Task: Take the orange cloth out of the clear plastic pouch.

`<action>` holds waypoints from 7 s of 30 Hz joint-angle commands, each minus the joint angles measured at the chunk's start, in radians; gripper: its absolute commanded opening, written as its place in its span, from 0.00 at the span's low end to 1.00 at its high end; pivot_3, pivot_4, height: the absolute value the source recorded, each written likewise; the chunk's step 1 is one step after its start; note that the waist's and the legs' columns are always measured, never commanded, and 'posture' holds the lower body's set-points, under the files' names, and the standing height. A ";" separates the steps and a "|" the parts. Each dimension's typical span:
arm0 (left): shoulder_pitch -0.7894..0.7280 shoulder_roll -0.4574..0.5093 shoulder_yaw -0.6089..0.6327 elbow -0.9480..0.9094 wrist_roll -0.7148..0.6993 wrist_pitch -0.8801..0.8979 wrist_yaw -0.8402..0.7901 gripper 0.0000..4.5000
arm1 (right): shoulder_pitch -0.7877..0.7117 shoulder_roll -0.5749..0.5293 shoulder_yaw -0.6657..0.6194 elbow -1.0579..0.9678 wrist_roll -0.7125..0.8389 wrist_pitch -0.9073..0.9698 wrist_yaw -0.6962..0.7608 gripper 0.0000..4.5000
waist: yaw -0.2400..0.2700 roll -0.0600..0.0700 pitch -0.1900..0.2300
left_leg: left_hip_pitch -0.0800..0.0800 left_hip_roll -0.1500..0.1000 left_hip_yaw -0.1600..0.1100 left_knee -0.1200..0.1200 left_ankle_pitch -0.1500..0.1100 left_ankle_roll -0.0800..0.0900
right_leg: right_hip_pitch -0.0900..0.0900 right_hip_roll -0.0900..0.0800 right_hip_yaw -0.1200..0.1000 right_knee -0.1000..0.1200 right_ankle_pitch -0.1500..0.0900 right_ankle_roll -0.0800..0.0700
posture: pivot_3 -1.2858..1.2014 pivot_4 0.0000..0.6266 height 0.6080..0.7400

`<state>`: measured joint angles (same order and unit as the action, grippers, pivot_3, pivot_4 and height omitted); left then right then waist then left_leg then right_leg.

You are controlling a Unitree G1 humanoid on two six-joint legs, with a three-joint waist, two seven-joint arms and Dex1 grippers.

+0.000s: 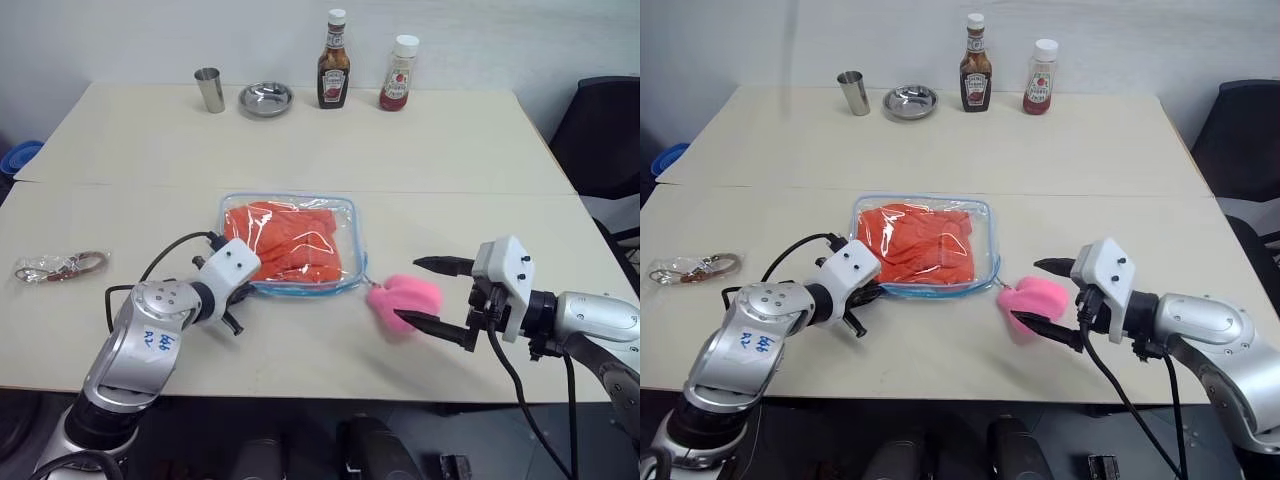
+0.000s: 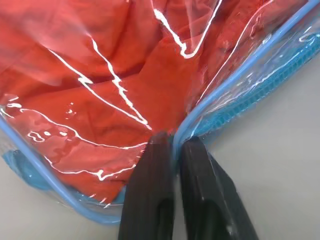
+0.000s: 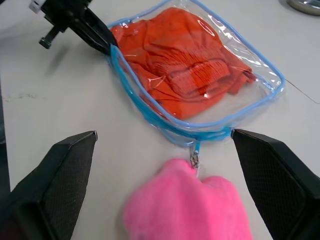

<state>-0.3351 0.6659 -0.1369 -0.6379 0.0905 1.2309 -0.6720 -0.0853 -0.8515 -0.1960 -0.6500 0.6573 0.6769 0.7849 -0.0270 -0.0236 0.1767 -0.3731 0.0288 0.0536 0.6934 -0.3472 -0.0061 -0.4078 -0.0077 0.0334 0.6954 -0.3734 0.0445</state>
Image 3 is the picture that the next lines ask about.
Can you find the clear blue-trimmed plastic pouch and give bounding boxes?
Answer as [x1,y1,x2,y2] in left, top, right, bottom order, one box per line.
[106,0,286,147]

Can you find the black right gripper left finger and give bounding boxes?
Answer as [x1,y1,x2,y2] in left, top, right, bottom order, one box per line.
[0,130,98,240]

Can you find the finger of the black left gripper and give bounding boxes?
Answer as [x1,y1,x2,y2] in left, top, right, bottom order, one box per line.
[71,17,113,57]
[81,8,119,48]

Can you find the silver metal bowl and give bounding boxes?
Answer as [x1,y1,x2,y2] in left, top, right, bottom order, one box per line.
[286,0,320,17]

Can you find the pink fluffy cloth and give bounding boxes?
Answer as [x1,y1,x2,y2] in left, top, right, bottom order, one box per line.
[122,157,255,240]

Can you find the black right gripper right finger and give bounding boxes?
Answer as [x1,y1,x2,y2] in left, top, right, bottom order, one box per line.
[230,128,320,240]

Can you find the orange cloth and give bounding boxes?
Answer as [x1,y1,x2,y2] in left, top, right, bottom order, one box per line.
[109,6,257,120]

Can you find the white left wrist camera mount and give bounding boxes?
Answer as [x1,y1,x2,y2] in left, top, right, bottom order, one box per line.
[28,0,47,15]

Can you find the silver zipper pull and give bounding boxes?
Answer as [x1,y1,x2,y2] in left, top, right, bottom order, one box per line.
[188,140,202,179]

